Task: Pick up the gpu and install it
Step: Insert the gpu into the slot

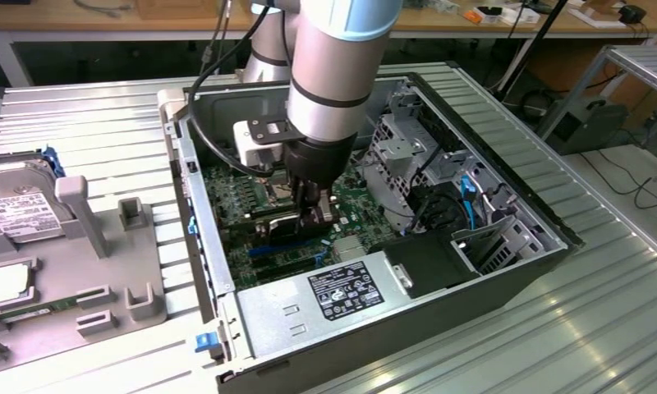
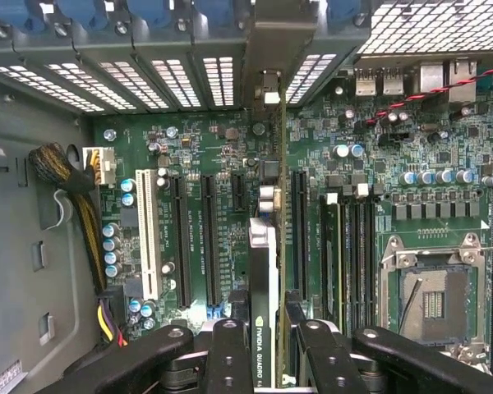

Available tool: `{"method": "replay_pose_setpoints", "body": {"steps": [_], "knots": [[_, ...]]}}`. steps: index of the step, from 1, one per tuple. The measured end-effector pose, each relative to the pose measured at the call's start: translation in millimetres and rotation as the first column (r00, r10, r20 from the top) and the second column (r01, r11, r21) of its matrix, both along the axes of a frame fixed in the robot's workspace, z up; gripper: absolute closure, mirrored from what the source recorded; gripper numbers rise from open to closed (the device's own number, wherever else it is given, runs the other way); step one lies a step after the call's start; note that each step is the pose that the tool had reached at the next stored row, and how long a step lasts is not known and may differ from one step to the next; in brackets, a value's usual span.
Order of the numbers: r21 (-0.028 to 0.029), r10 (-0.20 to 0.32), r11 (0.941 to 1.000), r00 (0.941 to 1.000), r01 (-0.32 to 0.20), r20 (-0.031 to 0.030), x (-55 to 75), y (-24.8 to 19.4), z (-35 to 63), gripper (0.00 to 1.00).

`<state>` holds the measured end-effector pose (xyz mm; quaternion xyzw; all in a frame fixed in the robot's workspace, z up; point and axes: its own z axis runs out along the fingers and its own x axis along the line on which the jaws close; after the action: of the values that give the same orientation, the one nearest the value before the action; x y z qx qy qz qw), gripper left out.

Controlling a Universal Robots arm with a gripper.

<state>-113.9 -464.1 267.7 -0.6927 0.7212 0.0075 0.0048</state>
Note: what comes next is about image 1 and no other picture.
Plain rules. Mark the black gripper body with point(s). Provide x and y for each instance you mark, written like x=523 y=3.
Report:
x=317 y=162

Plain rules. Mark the black graphics card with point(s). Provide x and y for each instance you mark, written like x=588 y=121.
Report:
x=284 y=232

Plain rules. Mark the CPU socket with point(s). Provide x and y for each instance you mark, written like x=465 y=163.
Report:
x=277 y=191

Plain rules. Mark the green motherboard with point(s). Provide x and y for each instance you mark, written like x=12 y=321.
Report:
x=356 y=213

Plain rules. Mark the blue expansion slot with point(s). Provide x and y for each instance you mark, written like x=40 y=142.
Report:
x=307 y=241

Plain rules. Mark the installed RAM stick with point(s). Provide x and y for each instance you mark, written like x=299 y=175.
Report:
x=260 y=217

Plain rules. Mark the silver chipset heatsink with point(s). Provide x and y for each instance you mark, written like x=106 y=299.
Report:
x=345 y=247

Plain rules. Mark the black expansion slot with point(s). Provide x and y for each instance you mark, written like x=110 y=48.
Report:
x=289 y=273
x=284 y=259

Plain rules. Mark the tall metal disk bay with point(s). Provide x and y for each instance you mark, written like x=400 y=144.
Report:
x=400 y=147

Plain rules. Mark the black plastic fan shroud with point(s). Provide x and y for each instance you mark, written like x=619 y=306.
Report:
x=421 y=262

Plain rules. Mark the silver power supply unit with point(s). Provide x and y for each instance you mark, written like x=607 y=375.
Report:
x=284 y=312

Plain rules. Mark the low grey disk bay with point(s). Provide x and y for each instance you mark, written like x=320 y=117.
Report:
x=499 y=246

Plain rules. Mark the open black PC case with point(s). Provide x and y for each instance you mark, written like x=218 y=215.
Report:
x=471 y=312

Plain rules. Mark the blue case latch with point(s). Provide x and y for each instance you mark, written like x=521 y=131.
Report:
x=205 y=342

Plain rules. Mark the grey parts rack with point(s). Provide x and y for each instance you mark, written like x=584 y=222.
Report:
x=86 y=267

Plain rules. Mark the long wooden desk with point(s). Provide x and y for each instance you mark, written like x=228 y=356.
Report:
x=471 y=24

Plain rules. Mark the orange white small box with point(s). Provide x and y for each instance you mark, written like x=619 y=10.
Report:
x=473 y=15

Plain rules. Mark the black tripod pole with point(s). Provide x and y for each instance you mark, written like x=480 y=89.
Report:
x=531 y=45

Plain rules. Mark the white flat box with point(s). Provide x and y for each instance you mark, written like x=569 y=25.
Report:
x=520 y=16

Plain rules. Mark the black box under desk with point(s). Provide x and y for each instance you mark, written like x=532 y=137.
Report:
x=597 y=123

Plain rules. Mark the silver hard disk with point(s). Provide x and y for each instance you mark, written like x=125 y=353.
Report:
x=16 y=209

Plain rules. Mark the green RAM stick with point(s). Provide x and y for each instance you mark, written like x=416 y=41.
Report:
x=49 y=308

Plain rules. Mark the silver CPU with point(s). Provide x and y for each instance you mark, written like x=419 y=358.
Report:
x=2 y=285

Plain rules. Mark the metal slat side table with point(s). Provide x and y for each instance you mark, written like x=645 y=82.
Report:
x=649 y=61

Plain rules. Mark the black power adapter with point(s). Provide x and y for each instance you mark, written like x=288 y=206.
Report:
x=631 y=14

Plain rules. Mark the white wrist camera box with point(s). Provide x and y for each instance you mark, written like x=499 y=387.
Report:
x=252 y=152

